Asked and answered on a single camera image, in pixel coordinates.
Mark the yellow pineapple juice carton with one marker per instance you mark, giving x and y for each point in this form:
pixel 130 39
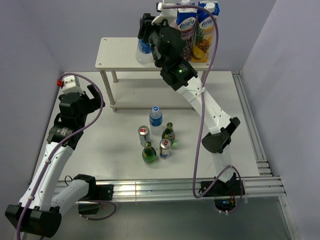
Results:
pixel 204 32

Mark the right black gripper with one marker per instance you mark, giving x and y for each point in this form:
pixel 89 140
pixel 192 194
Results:
pixel 145 23

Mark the pocari sweat bottle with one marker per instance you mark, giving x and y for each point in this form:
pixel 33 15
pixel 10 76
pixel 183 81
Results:
pixel 156 121
pixel 144 53

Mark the rear silver energy can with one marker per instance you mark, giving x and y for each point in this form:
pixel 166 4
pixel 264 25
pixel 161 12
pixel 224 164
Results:
pixel 144 135

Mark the silver energy can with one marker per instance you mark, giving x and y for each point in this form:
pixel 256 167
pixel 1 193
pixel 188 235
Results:
pixel 165 148
pixel 144 135

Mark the white two-tier shelf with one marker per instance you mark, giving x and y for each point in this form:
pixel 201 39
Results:
pixel 120 53

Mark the aluminium frame rail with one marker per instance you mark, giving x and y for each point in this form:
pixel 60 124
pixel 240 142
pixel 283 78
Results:
pixel 110 150

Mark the rear green glass bottle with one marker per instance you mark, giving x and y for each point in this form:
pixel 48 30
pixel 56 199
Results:
pixel 169 133

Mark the green glass bottle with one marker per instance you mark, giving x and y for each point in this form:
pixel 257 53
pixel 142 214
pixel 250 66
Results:
pixel 169 133
pixel 149 154

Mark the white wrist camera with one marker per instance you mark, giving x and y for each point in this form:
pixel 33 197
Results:
pixel 69 84
pixel 165 13

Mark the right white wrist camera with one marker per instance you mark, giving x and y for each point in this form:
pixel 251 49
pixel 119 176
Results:
pixel 165 13

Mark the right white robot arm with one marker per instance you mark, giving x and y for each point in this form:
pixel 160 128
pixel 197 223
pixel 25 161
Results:
pixel 184 80

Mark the purple grape juice carton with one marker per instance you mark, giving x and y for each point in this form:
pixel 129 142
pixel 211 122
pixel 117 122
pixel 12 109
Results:
pixel 185 22

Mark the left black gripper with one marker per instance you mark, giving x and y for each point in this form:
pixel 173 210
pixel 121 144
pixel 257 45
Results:
pixel 94 103

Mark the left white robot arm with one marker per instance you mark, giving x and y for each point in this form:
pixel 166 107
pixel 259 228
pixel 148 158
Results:
pixel 38 212

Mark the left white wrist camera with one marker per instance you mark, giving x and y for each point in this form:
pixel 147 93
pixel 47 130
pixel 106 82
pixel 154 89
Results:
pixel 69 84

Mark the front silver energy can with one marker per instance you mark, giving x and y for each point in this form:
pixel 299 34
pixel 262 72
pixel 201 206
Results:
pixel 165 148

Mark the front green glass bottle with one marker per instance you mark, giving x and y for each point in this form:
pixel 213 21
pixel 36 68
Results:
pixel 149 154

